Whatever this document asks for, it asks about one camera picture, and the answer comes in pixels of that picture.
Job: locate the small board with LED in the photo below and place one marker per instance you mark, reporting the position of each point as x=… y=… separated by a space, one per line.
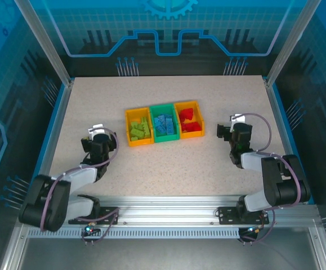
x=251 y=230
x=91 y=230

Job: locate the aluminium frame post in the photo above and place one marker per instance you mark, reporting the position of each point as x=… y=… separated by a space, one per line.
x=287 y=42
x=46 y=42

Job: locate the blue lego brick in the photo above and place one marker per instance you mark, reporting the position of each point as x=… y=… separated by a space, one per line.
x=170 y=120
x=170 y=130
x=164 y=123
x=160 y=129
x=158 y=122
x=162 y=117

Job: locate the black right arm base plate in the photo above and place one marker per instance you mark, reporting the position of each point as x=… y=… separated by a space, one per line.
x=226 y=215

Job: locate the aluminium cross beam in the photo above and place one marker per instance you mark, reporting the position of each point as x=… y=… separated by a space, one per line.
x=165 y=211

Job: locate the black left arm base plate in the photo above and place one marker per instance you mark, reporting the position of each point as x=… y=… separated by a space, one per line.
x=109 y=211

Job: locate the blue edge strip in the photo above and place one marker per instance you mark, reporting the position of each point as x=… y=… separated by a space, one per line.
x=289 y=135
x=49 y=135

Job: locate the aluminium frame bar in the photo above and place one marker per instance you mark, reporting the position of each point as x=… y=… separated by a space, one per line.
x=321 y=250
x=12 y=250

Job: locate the green plastic bin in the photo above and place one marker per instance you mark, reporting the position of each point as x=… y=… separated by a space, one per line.
x=165 y=138

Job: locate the grey metal panel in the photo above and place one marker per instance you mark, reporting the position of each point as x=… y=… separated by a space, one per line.
x=165 y=256

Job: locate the yellow plastic bin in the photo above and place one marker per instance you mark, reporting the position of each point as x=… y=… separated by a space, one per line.
x=140 y=143
x=192 y=135

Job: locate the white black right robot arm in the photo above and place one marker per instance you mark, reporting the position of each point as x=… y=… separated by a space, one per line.
x=251 y=161

